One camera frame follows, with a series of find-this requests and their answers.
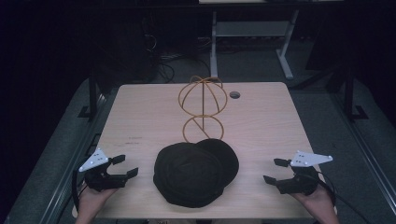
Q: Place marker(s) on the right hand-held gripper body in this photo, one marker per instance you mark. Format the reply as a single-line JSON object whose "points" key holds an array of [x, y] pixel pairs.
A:
{"points": [[303, 183]]}

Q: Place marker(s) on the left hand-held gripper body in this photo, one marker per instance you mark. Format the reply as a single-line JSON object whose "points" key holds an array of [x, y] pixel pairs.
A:
{"points": [[93, 161]]}

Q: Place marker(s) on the black cap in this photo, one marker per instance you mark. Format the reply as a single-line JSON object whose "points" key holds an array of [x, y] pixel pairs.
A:
{"points": [[193, 174]]}

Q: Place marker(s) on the person's right hand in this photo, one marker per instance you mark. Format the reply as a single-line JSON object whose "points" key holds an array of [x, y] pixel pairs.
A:
{"points": [[317, 203]]}

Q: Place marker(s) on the person's left hand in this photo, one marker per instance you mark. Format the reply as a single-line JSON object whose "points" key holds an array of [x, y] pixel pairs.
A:
{"points": [[91, 200]]}

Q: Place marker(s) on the black metal stand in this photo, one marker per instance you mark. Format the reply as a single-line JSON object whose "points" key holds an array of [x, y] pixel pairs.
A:
{"points": [[92, 93], [349, 93]]}

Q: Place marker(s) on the grey table grommet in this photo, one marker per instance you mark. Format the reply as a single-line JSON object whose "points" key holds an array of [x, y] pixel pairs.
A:
{"points": [[234, 95]]}

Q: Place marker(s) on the aluminium frame rail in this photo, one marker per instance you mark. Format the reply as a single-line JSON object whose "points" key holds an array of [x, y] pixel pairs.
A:
{"points": [[67, 174], [364, 149]]}

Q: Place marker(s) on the white desk frame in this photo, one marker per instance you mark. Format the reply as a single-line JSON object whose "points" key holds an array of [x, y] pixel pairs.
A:
{"points": [[249, 28]]}

